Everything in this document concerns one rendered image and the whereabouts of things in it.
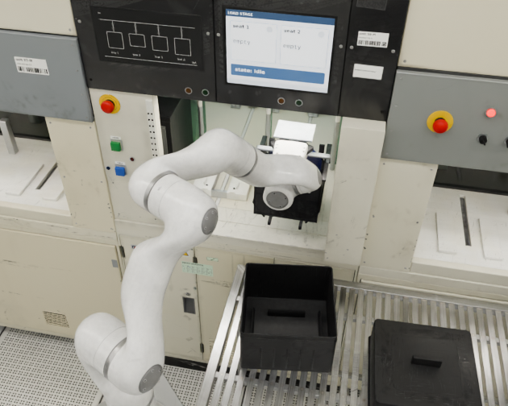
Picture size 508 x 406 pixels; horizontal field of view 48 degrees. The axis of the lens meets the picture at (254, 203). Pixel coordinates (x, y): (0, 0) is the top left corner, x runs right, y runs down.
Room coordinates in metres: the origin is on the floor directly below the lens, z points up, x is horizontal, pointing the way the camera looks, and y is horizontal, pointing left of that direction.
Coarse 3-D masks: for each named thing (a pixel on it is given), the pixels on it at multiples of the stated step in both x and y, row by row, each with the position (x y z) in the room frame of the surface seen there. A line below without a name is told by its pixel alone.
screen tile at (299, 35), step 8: (288, 32) 1.40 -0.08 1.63; (296, 32) 1.40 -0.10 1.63; (304, 32) 1.40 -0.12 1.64; (312, 32) 1.39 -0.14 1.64; (328, 32) 1.39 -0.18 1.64; (288, 40) 1.40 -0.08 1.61; (296, 40) 1.40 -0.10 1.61; (304, 40) 1.40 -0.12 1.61; (312, 40) 1.39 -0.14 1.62; (320, 40) 1.39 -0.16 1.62; (320, 48) 1.39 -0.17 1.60; (280, 56) 1.41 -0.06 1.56; (288, 56) 1.40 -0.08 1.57; (296, 56) 1.40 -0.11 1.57; (304, 56) 1.40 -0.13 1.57; (312, 56) 1.39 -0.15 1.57; (320, 56) 1.39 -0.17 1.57; (288, 64) 1.40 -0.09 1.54; (296, 64) 1.40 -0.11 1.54; (304, 64) 1.40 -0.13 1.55; (312, 64) 1.39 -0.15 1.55; (320, 64) 1.39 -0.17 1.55
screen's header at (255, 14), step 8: (240, 16) 1.43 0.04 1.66; (248, 16) 1.42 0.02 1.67; (256, 16) 1.42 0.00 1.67; (264, 16) 1.42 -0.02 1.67; (272, 16) 1.41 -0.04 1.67; (280, 16) 1.41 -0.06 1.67; (288, 16) 1.40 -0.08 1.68; (296, 16) 1.40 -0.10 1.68; (304, 16) 1.40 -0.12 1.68; (328, 24) 1.39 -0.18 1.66
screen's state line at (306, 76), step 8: (232, 64) 1.43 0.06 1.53; (240, 64) 1.43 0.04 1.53; (232, 72) 1.43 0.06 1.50; (240, 72) 1.43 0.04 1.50; (248, 72) 1.42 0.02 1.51; (256, 72) 1.42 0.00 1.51; (264, 72) 1.42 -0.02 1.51; (272, 72) 1.41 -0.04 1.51; (280, 72) 1.41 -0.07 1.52; (288, 72) 1.40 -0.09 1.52; (296, 72) 1.40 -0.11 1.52; (304, 72) 1.40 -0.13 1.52; (312, 72) 1.39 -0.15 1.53; (320, 72) 1.39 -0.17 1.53; (288, 80) 1.40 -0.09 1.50; (296, 80) 1.40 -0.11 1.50; (304, 80) 1.39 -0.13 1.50; (312, 80) 1.39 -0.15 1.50; (320, 80) 1.39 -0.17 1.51
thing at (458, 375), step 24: (384, 336) 1.03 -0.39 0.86; (408, 336) 1.03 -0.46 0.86; (432, 336) 1.03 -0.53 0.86; (456, 336) 1.03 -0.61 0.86; (384, 360) 0.95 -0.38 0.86; (408, 360) 0.95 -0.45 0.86; (432, 360) 0.93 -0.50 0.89; (456, 360) 0.95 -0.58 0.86; (384, 384) 0.87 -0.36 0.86; (408, 384) 0.87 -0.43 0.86; (432, 384) 0.87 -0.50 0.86; (456, 384) 0.87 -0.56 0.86
